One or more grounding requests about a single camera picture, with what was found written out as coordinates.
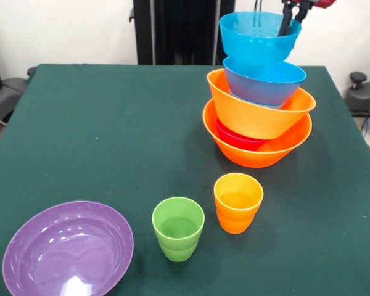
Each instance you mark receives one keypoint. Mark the small cyan bowl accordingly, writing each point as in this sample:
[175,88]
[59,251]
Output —
[271,105]

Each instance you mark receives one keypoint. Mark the green cup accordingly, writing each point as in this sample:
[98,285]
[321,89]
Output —
[178,243]

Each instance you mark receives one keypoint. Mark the large blue bowl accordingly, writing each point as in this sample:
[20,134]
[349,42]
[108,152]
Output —
[262,89]

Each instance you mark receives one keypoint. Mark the orange cup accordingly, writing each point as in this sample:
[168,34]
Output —
[237,216]

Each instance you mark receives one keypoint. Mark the large orange bowl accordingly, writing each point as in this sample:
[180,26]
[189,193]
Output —
[253,158]
[249,120]

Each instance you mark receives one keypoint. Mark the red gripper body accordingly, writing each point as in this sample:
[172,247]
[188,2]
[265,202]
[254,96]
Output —
[322,3]

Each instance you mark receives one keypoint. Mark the large purple bowl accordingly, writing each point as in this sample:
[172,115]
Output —
[68,249]

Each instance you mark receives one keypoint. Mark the dark green tablecloth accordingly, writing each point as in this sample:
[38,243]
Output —
[111,123]

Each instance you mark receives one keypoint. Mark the black pedestal foot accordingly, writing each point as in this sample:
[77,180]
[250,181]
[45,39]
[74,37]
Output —
[6,92]
[364,98]

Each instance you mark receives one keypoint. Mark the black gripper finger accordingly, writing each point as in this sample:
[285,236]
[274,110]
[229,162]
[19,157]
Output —
[301,15]
[285,23]

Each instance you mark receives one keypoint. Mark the blue ribbed-bottom bowl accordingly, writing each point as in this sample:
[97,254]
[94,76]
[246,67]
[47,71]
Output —
[256,46]

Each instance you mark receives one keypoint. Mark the small magenta bowl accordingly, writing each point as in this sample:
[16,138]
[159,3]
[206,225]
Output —
[234,137]

